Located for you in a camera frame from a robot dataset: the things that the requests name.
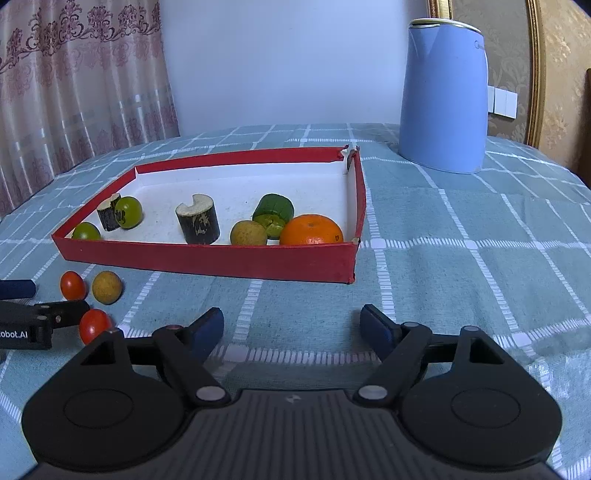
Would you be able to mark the checked blue-green bedsheet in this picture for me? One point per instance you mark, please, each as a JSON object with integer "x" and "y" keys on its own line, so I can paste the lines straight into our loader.
{"x": 461, "y": 286}

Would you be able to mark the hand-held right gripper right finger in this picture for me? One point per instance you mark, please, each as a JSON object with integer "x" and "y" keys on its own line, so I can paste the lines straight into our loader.
{"x": 376, "y": 328}

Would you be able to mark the gold picture frame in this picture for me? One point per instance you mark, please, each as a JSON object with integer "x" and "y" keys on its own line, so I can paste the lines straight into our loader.
{"x": 535, "y": 69}

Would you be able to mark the pink patterned curtain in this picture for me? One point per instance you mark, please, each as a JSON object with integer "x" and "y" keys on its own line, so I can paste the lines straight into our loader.
{"x": 78, "y": 92}

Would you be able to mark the red cherry tomato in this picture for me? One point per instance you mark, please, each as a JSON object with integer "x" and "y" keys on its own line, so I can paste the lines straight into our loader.
{"x": 94, "y": 325}
{"x": 73, "y": 285}

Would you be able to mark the white wall switch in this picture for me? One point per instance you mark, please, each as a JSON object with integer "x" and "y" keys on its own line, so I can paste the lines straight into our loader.
{"x": 503, "y": 101}

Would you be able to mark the orange mandarin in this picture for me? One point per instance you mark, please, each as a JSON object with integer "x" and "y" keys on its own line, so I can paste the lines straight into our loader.
{"x": 311, "y": 230}

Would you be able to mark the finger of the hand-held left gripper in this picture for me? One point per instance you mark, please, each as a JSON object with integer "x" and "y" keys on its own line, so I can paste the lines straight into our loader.
{"x": 16, "y": 289}
{"x": 60, "y": 314}

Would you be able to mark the red shallow cardboard box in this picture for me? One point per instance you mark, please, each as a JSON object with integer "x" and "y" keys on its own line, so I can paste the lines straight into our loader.
{"x": 231, "y": 267}

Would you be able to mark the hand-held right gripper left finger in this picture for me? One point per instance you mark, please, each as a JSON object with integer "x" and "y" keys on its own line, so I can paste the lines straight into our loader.
{"x": 207, "y": 330}

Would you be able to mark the yellow-brown longan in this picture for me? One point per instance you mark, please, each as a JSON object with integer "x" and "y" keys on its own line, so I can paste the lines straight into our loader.
{"x": 107, "y": 287}
{"x": 248, "y": 233}

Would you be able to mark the blue electric kettle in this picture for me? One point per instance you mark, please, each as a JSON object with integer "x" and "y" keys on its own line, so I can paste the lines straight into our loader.
{"x": 443, "y": 97}

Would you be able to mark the small green citrus fruit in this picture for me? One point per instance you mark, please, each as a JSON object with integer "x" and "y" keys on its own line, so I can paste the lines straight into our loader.
{"x": 86, "y": 231}
{"x": 129, "y": 212}

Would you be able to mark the green cucumber piece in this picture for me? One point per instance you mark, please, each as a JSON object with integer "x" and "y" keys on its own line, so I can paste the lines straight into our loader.
{"x": 274, "y": 206}

